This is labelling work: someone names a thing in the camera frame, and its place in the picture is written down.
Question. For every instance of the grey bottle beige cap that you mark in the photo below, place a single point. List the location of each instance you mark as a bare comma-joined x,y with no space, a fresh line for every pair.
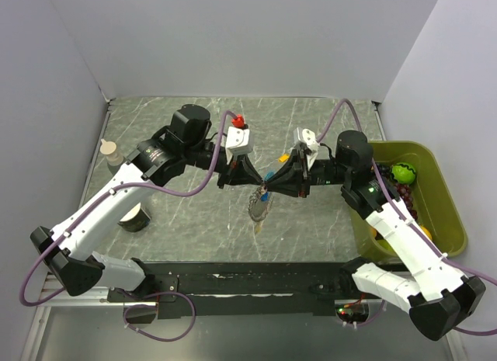
111,152

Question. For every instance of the yellow-green toy fruit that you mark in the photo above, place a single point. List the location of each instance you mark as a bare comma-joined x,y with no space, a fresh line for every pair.
379,239

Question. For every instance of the olive green plastic bin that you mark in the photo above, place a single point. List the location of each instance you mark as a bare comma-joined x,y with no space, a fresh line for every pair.
432,200

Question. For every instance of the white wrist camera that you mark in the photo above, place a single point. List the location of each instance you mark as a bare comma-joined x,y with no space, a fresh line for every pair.
238,140
305,140

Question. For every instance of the black paper cup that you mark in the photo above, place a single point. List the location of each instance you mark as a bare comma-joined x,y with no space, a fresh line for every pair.
136,219

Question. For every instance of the metal keyring with small rings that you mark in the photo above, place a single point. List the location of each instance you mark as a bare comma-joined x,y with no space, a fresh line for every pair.
258,210

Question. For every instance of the orange toy fruit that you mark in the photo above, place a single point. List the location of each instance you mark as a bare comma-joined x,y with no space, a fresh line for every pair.
426,232

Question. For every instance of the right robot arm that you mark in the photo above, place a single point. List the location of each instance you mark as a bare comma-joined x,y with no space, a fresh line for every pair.
438,296

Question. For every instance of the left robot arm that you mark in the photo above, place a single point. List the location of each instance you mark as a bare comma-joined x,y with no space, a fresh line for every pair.
177,160

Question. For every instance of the green toy watermelon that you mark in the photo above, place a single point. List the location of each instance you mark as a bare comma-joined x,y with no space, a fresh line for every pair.
403,173

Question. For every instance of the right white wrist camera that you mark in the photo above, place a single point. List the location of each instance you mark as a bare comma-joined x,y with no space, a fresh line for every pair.
305,140

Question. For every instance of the purple toy grapes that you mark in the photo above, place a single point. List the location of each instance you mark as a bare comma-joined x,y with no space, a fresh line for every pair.
404,191

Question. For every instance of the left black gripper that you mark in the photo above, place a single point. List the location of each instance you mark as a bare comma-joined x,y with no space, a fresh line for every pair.
240,171

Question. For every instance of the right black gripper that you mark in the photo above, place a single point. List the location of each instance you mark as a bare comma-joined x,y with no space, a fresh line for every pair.
293,178

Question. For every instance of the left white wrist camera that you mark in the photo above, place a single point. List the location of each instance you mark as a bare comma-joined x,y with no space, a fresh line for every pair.
238,140

